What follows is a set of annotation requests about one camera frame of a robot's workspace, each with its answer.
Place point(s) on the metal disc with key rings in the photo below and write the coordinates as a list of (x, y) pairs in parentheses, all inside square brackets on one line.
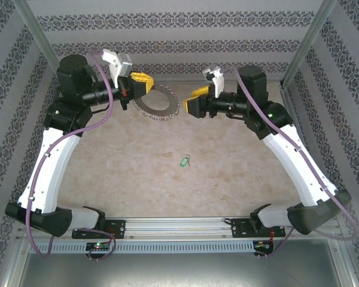
[(174, 101)]

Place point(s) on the small green tag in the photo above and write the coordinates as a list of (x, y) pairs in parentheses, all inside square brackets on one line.
[(184, 162)]

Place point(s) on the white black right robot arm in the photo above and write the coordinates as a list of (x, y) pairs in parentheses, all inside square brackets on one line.
[(302, 167)]

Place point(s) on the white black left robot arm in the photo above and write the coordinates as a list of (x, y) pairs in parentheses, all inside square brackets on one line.
[(54, 167)]

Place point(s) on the small circuit board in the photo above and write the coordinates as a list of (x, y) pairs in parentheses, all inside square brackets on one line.
[(261, 245), (98, 245)]

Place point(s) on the grey metal sheet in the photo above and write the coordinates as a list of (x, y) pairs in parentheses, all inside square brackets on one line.
[(179, 272)]

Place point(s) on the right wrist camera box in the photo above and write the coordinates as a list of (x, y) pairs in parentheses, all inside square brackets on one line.
[(217, 82)]

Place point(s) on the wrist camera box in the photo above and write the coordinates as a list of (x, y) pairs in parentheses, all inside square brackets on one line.
[(116, 65), (217, 82)]

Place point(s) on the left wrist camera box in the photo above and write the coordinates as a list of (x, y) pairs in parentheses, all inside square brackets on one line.
[(116, 65)]

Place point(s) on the aluminium frame post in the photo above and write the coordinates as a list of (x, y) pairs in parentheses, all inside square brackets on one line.
[(36, 30), (306, 45)]

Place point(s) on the aluminium mounting rail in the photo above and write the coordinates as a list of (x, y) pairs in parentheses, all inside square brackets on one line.
[(179, 228)]

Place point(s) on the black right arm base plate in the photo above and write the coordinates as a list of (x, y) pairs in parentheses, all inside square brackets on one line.
[(239, 228)]

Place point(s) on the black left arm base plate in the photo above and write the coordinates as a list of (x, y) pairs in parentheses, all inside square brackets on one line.
[(119, 228)]

